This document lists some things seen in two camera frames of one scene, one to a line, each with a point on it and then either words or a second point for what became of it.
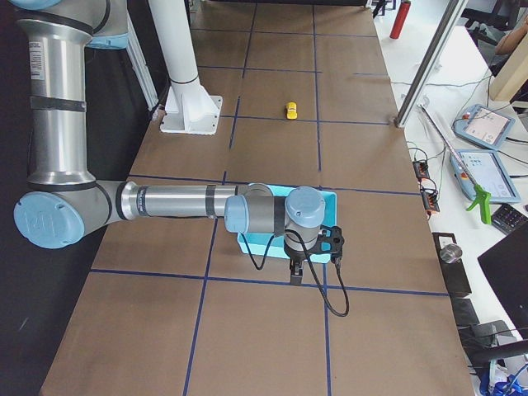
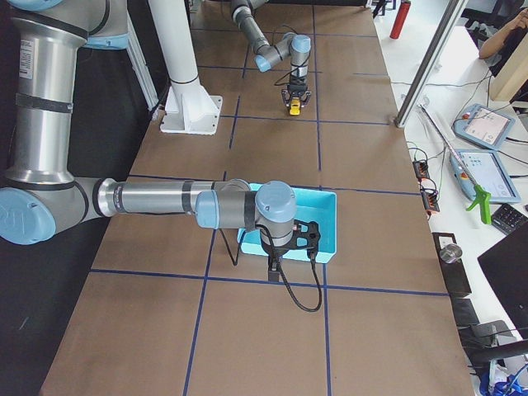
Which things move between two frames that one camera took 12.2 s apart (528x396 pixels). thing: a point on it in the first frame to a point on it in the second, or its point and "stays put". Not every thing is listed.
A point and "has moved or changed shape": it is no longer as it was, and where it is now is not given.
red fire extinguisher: [403, 11] stays put
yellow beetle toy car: [291, 108] has moved or changed shape
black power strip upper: [421, 169] stays put
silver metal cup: [450, 252] stays put
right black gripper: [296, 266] to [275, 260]
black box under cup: [455, 277] stays put
